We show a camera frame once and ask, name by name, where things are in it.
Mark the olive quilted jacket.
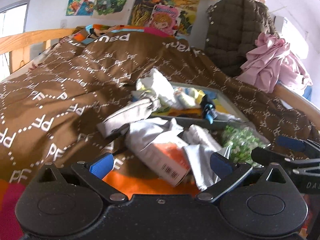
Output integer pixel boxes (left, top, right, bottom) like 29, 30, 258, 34
203, 0, 278, 77

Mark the wooden bed side board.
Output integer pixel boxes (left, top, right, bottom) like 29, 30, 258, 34
272, 82, 320, 121

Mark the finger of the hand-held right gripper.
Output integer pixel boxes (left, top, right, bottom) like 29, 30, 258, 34
251, 147, 320, 172
277, 135, 320, 153

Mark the yellow landscape painting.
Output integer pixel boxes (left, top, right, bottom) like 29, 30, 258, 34
172, 0, 201, 36

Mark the brown printed striped blanket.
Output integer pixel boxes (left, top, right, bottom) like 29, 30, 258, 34
0, 24, 320, 240

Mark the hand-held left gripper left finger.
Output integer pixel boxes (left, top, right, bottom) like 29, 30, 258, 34
31, 152, 130, 203

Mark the dark blue cloth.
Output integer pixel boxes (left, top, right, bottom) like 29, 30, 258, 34
184, 99, 218, 125

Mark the orange and white box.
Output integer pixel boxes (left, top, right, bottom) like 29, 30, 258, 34
147, 142, 193, 188

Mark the pink cartoon girl poster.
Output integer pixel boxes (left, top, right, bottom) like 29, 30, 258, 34
149, 4, 183, 36

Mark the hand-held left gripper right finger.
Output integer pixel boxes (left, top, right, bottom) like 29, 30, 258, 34
194, 152, 291, 203

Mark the yellow cloth with blue trim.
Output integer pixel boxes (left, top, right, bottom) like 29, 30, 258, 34
174, 87, 206, 110

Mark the white grey cloth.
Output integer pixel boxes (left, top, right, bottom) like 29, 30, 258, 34
124, 117, 185, 156

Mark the orange fish painting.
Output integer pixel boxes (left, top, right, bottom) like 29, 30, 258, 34
128, 0, 173, 34

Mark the white knitted cloth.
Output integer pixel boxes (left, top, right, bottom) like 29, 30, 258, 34
182, 124, 226, 191

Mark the grey tray with cartoon picture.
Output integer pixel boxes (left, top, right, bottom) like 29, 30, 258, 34
149, 81, 251, 131

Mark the window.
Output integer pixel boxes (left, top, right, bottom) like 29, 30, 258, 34
0, 2, 30, 56

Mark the white printed baby cloth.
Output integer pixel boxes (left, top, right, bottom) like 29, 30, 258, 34
136, 68, 176, 106

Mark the grey sock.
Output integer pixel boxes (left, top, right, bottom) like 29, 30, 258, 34
97, 97, 161, 138

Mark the pink cloth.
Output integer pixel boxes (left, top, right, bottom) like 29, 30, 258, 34
239, 32, 313, 93

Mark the glass bottle of green stars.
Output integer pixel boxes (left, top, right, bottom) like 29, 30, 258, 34
221, 124, 271, 168

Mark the wooden bed frame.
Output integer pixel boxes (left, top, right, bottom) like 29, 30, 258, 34
0, 27, 75, 78

